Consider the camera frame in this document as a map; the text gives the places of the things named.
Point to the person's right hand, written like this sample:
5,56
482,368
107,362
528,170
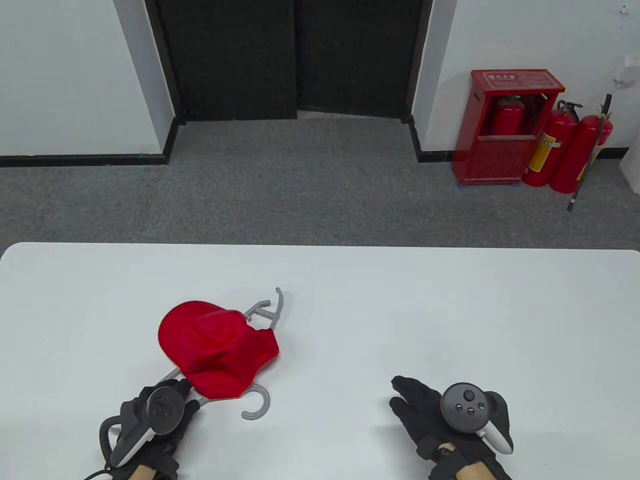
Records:
420,415

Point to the person's left hand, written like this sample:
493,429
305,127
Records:
161,454

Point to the gray plastic hanger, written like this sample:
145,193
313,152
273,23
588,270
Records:
265,397

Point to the red baseball cap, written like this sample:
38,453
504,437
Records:
210,345

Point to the person's right forearm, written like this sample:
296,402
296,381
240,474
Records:
470,472

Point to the person's left forearm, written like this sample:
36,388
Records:
142,473

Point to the dark gray left controller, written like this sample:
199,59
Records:
162,410

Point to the dark gray controller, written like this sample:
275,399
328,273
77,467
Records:
162,410
465,407

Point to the dark gray right controller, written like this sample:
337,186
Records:
465,407

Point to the red fire extinguisher cabinet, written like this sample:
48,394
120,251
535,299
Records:
492,157

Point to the red extinguisher with yellow label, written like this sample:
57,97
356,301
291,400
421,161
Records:
547,145

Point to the red fire extinguisher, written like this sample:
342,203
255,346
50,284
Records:
575,155
587,160

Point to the red fire extinguisher right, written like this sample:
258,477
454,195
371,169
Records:
587,160

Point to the red extinguisher inside cabinet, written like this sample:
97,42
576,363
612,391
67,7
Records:
507,117

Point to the black door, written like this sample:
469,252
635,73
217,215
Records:
230,60
357,55

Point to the white object at wall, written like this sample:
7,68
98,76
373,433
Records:
632,170

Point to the white paper on wall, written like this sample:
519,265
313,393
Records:
627,70

